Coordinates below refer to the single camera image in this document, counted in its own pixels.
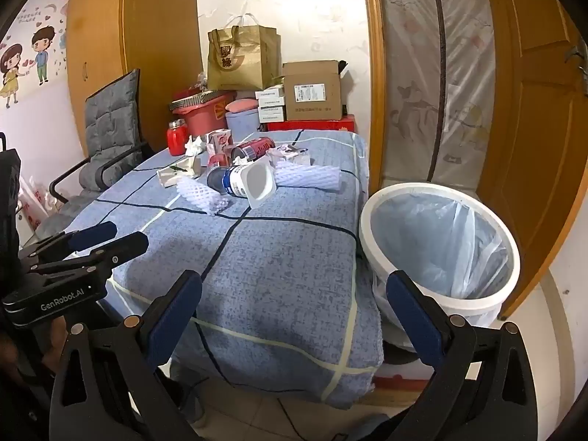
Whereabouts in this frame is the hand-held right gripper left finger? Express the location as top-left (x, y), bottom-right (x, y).
top-left (48, 269), bottom-right (216, 441)

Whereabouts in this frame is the pink plastic bucket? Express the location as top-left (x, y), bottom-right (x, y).
top-left (173, 92), bottom-right (237, 136)

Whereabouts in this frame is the white round trash bin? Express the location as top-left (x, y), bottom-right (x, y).
top-left (358, 183), bottom-right (521, 350)

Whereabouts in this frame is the wooden door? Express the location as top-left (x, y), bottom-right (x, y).
top-left (478, 0), bottom-right (588, 318)

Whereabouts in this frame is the purple milk carton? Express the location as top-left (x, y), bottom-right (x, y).
top-left (266, 143), bottom-right (313, 168)

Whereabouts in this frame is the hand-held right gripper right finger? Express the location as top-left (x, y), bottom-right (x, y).
top-left (385, 270), bottom-right (538, 441)

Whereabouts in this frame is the brass door handle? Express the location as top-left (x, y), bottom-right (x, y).
top-left (565, 39), bottom-right (588, 83)

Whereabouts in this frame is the black chair frame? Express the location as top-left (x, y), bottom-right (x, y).
top-left (48, 142), bottom-right (154, 205)

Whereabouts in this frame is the blue bucket pink lid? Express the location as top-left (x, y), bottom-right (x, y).
top-left (226, 110), bottom-right (260, 142)

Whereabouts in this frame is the printed plastic door curtain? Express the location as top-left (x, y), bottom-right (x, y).
top-left (374, 0), bottom-right (499, 189)

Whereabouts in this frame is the gold paper bag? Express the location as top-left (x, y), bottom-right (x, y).
top-left (207, 24), bottom-right (282, 92)

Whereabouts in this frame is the red gift box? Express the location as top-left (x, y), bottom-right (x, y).
top-left (266, 115), bottom-right (356, 133)

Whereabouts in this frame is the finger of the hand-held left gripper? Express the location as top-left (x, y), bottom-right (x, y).
top-left (18, 221), bottom-right (118, 260)
top-left (25, 232), bottom-right (150, 282)

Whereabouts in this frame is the wooden wardrobe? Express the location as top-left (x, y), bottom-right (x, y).
top-left (67, 0), bottom-right (200, 157)

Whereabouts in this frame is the cartoon couple wall sticker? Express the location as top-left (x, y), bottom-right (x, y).
top-left (0, 0), bottom-right (69, 111)

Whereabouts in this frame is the red glass jar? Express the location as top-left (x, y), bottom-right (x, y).
top-left (166, 118), bottom-right (188, 156)

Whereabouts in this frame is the striped flat box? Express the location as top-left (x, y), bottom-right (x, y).
top-left (169, 91), bottom-right (221, 112)

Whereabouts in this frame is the red printed plastic bag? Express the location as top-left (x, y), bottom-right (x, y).
top-left (18, 175), bottom-right (65, 233)

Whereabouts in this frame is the white foam net sleeve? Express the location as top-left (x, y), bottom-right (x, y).
top-left (177, 175), bottom-right (229, 215)
top-left (274, 164), bottom-right (343, 192)

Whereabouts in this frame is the wooden door frame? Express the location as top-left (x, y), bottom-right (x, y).
top-left (361, 0), bottom-right (387, 194)

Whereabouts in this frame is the pink strawberry milk carton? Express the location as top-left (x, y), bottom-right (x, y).
top-left (205, 129), bottom-right (232, 154)

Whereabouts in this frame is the white blue yogurt cup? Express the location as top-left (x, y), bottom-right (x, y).
top-left (207, 160), bottom-right (277, 209)

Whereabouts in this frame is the person's left hand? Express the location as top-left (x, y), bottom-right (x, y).
top-left (43, 319), bottom-right (69, 370)

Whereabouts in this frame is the clear plastic bin liner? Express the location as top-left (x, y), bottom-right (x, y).
top-left (367, 190), bottom-right (510, 350)

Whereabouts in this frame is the brown cardboard box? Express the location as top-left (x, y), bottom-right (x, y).
top-left (281, 60), bottom-right (350, 121)

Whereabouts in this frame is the grey padded chair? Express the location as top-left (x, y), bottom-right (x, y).
top-left (21, 69), bottom-right (144, 249)

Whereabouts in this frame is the white green paper carton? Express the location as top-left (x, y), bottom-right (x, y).
top-left (156, 156), bottom-right (201, 188)

